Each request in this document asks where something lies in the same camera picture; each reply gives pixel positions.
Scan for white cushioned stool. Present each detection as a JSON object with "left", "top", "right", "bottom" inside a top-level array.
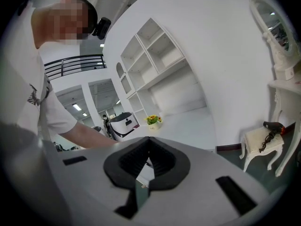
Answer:
[{"left": 239, "top": 127, "right": 285, "bottom": 173}]

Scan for white desk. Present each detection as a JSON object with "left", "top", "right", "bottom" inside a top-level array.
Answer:
[{"left": 131, "top": 106, "right": 218, "bottom": 152}]

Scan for white vanity table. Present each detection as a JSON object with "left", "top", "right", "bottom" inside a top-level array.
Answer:
[{"left": 268, "top": 79, "right": 301, "bottom": 178}]

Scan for black metal railing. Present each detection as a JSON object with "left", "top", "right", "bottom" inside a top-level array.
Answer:
[{"left": 44, "top": 54, "right": 107, "bottom": 81}]

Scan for person's left forearm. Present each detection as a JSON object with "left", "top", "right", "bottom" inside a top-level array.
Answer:
[{"left": 58, "top": 122, "right": 121, "bottom": 150}]

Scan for person's head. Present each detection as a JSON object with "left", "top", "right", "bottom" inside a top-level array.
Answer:
[{"left": 31, "top": 0, "right": 98, "bottom": 49}]

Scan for oval white framed mirror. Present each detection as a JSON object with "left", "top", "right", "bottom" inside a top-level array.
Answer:
[{"left": 249, "top": 0, "right": 297, "bottom": 81}]

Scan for white open shelf unit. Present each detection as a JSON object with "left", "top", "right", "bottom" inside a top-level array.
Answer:
[{"left": 116, "top": 17, "right": 207, "bottom": 127}]

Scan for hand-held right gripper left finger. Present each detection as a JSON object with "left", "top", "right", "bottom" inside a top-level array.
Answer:
[{"left": 103, "top": 137, "right": 150, "bottom": 219}]

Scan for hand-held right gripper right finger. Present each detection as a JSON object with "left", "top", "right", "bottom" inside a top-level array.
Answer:
[{"left": 146, "top": 136, "right": 191, "bottom": 197}]

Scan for person's white t-shirt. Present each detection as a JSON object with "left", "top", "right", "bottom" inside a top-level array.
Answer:
[{"left": 3, "top": 0, "right": 79, "bottom": 141}]

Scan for black hair dryer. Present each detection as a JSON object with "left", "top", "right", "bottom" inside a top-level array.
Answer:
[{"left": 258, "top": 121, "right": 286, "bottom": 153}]

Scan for black head-worn camera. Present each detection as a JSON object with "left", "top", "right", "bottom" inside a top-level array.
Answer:
[{"left": 91, "top": 17, "right": 112, "bottom": 40}]

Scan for yellow flowers in white pot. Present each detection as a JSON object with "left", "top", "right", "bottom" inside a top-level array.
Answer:
[{"left": 143, "top": 114, "right": 163, "bottom": 131}]

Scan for white and black machine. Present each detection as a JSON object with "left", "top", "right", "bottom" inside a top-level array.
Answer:
[{"left": 107, "top": 112, "right": 140, "bottom": 142}]

